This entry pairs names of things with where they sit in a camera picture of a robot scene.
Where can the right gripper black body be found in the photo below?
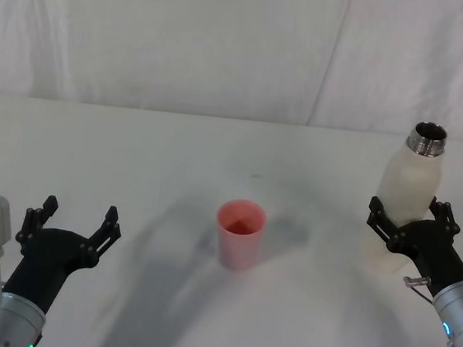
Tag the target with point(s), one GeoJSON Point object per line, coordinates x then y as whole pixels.
{"type": "Point", "coordinates": [430, 248]}

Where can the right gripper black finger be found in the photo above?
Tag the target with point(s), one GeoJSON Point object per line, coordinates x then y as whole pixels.
{"type": "Point", "coordinates": [448, 217]}
{"type": "Point", "coordinates": [380, 218]}

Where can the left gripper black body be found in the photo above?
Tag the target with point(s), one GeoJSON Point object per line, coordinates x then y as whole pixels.
{"type": "Point", "coordinates": [46, 257]}

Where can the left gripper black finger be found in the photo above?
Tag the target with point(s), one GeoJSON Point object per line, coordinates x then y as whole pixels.
{"type": "Point", "coordinates": [31, 223]}
{"type": "Point", "coordinates": [104, 237]}

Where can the cream vacuum bottle steel neck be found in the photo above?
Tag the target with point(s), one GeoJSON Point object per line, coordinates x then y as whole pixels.
{"type": "Point", "coordinates": [410, 184]}

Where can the white table cloth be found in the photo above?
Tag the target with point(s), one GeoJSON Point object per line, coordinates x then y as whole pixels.
{"type": "Point", "coordinates": [174, 167]}

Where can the pink cup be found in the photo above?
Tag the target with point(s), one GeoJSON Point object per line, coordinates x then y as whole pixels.
{"type": "Point", "coordinates": [238, 244]}

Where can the wrinkled white curtain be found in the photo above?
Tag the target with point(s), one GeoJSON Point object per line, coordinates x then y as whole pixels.
{"type": "Point", "coordinates": [187, 40]}

